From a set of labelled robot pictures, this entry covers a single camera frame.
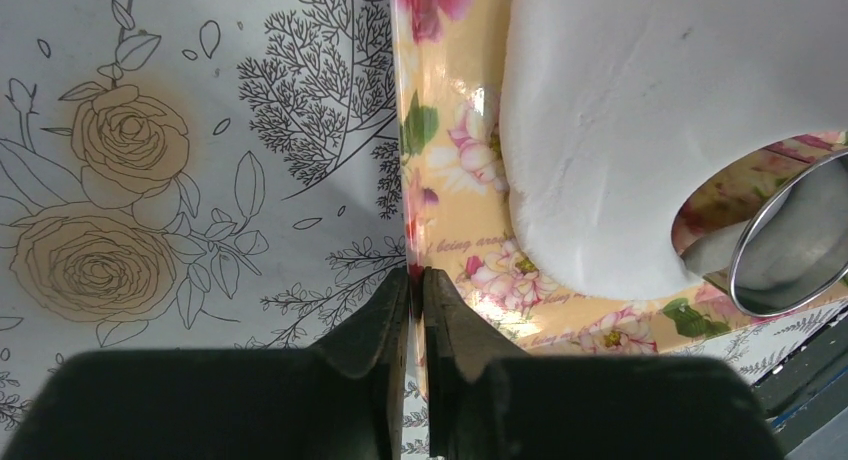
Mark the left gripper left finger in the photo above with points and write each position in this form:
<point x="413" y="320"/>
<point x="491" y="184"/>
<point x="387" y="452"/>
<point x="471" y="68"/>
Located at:
<point x="339" y="398"/>

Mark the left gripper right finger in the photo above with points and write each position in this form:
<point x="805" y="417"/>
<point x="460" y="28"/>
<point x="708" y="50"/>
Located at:
<point x="489" y="399"/>

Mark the floral cutting board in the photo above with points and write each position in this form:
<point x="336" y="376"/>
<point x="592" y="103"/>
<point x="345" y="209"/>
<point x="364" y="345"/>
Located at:
<point x="449" y="57"/>

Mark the white dough ball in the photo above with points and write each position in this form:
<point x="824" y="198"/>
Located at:
<point x="613" y="112"/>

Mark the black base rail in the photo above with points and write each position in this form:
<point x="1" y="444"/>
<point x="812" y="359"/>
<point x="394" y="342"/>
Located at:
<point x="808" y="389"/>

